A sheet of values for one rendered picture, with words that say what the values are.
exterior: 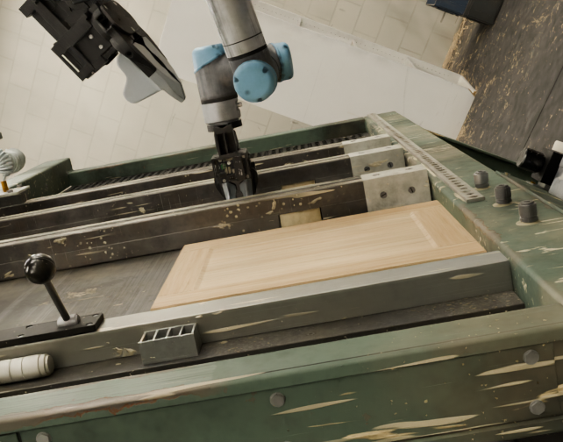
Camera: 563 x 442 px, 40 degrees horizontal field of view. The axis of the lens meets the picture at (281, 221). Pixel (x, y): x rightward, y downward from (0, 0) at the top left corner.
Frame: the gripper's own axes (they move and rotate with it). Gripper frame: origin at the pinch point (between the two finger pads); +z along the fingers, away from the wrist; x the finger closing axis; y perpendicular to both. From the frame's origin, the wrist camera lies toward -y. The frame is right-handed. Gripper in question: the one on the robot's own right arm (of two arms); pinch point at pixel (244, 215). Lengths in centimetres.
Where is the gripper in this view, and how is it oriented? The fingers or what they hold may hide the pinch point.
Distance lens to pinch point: 164.1
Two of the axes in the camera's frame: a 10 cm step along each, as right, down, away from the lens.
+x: 9.8, -1.8, -0.5
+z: 1.8, 9.6, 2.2
